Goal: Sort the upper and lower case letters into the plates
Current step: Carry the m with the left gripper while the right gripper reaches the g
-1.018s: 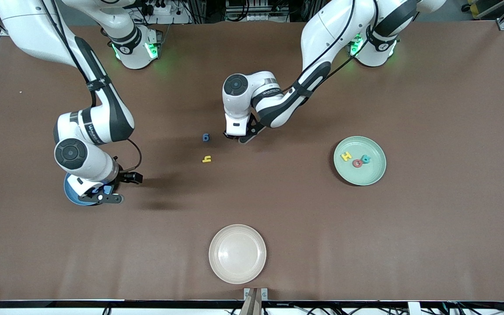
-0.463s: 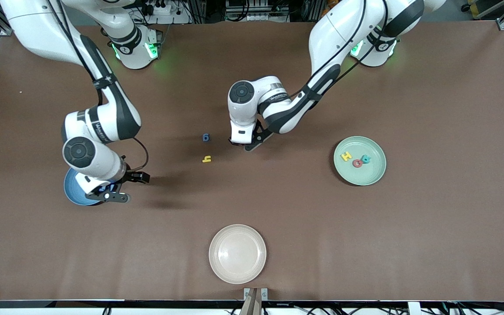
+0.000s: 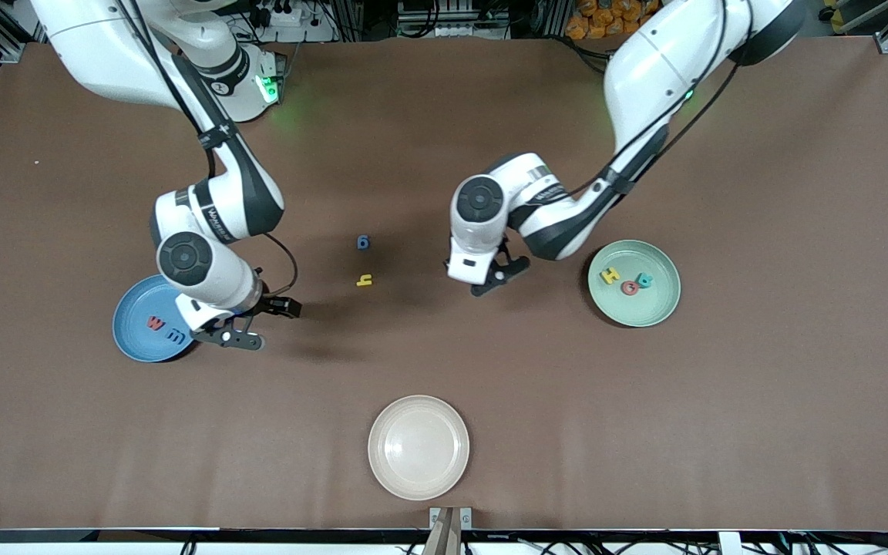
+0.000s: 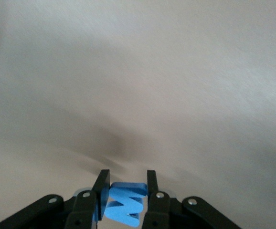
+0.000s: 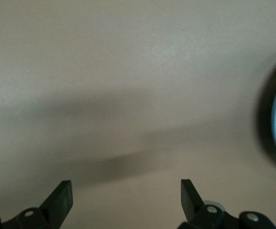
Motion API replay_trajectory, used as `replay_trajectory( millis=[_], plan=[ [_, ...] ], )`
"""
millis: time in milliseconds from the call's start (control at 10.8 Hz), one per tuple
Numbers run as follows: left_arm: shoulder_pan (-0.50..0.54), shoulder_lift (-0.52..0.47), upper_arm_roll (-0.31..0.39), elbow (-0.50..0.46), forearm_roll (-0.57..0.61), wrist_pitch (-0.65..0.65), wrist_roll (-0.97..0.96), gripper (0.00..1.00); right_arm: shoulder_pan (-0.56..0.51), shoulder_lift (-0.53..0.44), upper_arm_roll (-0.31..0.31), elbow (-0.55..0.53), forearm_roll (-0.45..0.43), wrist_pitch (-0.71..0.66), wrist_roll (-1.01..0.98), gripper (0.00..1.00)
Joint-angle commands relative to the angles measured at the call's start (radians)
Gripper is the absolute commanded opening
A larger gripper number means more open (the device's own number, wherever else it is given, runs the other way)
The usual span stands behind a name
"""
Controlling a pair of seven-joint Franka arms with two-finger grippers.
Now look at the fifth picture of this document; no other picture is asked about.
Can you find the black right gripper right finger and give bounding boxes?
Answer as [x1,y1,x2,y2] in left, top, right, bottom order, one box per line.
[176,178,276,229]

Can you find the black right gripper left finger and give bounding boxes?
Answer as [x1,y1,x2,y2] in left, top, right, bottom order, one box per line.
[0,180,74,229]

